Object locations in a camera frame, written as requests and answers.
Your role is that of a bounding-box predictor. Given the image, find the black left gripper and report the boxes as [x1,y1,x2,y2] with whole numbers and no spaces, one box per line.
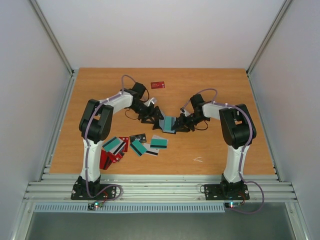
[131,101,165,124]

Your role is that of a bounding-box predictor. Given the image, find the black leather card holder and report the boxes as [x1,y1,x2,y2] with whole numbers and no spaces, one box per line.
[152,116,176,134]

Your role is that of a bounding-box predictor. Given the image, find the teal card front bottom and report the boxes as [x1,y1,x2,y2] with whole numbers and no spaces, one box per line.
[164,116,176,132]

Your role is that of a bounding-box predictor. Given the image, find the teal card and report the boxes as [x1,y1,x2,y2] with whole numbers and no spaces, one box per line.
[102,137,121,152]
[130,139,147,157]
[150,138,168,149]
[164,116,176,132]

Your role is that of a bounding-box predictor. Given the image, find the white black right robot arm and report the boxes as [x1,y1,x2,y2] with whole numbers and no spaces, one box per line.
[171,93,257,198]

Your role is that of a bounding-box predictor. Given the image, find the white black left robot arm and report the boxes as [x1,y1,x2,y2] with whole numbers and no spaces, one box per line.
[79,82,165,199]

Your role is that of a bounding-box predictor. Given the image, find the black card in pile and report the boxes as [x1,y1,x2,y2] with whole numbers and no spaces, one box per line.
[129,133,147,143]

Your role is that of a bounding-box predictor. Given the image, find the teal card right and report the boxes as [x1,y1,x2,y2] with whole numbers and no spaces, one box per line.
[150,138,168,149]

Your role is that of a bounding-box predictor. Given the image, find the red card far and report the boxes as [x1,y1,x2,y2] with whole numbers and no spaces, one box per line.
[150,81,165,89]

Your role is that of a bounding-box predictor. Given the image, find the white card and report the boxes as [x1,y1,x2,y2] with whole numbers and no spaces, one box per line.
[143,135,164,157]

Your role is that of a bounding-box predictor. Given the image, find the teal card middle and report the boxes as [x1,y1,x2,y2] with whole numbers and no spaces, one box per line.
[130,139,147,157]

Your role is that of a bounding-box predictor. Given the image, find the small red card top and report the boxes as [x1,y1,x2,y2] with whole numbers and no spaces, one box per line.
[119,136,129,153]

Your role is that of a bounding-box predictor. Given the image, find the teal card top left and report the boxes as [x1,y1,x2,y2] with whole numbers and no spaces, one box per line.
[102,137,121,152]

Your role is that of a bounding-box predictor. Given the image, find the red card left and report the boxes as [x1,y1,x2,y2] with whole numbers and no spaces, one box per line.
[99,150,116,170]

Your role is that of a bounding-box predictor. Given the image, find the right controller board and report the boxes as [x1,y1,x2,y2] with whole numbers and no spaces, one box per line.
[224,202,243,209]

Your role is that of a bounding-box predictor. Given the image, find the controller board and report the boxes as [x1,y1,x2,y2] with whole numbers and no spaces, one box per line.
[224,202,243,209]
[87,202,104,211]

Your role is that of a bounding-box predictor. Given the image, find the left controller board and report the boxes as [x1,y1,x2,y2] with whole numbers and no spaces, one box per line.
[87,202,104,211]

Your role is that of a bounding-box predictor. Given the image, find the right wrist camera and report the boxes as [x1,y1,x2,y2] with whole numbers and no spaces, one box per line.
[180,107,190,117]

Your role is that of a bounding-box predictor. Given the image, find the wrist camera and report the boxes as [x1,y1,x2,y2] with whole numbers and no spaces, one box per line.
[180,107,190,117]
[144,97,157,107]

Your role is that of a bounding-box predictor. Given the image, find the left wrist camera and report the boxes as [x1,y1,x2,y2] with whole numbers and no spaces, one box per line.
[144,97,157,107]

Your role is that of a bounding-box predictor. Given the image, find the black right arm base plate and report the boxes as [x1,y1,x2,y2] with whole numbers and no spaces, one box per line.
[204,184,250,201]

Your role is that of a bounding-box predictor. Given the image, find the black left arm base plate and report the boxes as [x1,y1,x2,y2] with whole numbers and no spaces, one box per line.
[70,176,117,201]

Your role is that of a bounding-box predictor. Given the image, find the grey slotted cable duct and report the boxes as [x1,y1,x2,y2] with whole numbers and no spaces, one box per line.
[34,202,225,214]

